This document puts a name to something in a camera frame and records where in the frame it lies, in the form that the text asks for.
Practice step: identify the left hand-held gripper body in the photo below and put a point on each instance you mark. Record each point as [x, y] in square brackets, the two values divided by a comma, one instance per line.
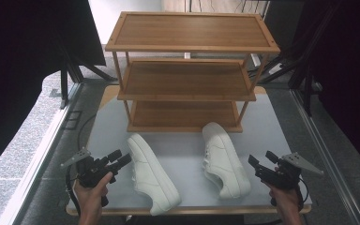
[90, 170]

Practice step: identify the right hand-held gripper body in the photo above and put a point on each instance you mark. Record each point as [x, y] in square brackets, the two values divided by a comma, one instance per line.
[282, 176]

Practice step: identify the white sneaker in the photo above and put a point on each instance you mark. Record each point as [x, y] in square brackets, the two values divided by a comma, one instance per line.
[225, 162]
[151, 175]

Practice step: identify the person's right hand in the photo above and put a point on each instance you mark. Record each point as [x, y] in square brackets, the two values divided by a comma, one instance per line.
[286, 200]

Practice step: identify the person's left hand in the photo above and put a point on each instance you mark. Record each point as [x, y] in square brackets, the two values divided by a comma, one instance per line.
[90, 195]

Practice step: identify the light grey table mat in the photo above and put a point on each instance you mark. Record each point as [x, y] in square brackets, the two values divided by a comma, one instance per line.
[187, 146]

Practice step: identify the black metal stand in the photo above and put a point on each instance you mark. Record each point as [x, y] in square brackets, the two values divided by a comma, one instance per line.
[64, 84]
[306, 81]

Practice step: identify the dark curtain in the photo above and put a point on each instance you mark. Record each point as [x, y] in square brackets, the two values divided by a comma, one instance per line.
[18, 62]
[347, 68]

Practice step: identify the three-tier wooden shoe rack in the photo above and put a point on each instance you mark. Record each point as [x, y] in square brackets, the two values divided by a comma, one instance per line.
[186, 30]

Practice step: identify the aluminium floor rail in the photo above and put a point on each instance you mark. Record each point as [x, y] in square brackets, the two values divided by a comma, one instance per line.
[325, 150]
[40, 156]

